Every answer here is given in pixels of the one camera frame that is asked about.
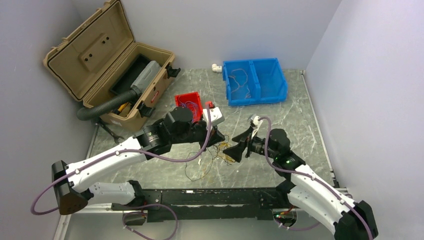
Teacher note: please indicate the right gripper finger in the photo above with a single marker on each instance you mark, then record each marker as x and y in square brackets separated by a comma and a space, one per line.
[244, 135]
[235, 152]

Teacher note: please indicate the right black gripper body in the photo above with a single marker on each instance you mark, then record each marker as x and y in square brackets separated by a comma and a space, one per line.
[258, 145]

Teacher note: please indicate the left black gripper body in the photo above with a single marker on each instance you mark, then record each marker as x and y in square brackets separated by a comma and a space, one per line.
[200, 133]

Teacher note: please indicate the red plastic bin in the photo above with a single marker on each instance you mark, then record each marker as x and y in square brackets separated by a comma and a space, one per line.
[191, 101]

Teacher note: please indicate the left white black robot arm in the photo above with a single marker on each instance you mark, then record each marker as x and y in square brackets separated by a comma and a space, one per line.
[77, 184]

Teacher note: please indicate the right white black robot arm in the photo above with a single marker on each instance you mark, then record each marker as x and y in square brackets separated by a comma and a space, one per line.
[344, 217]

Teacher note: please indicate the white pipe elbow fitting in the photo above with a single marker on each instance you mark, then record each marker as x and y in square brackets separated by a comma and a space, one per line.
[216, 68]

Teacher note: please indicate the blue divided plastic bin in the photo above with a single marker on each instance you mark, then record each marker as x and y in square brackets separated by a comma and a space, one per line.
[254, 82]

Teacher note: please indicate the grey canister in toolbox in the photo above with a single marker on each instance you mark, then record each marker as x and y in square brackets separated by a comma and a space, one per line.
[144, 79]

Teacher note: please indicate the black metal wrench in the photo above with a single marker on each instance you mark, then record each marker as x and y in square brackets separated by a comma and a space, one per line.
[117, 139]

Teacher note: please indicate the tan open toolbox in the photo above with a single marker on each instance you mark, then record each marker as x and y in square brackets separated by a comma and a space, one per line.
[96, 54]

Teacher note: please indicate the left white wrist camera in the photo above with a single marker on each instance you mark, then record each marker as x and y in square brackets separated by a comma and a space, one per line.
[213, 116]

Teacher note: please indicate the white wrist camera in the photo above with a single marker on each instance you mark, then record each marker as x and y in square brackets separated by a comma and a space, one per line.
[213, 116]
[255, 123]

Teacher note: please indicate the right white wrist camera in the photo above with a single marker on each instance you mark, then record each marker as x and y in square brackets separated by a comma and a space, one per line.
[255, 123]

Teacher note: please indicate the black aluminium base frame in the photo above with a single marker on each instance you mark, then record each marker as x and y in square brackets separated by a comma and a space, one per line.
[213, 203]

